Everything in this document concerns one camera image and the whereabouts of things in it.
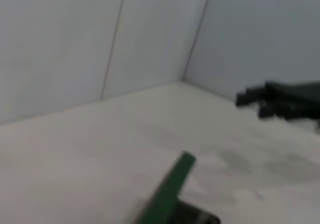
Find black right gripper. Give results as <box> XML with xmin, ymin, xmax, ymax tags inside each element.
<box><xmin>236</xmin><ymin>80</ymin><xmax>320</xmax><ymax>121</ymax></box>

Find green glasses case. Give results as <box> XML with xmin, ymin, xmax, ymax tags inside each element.
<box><xmin>134</xmin><ymin>150</ymin><xmax>222</xmax><ymax>224</ymax></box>

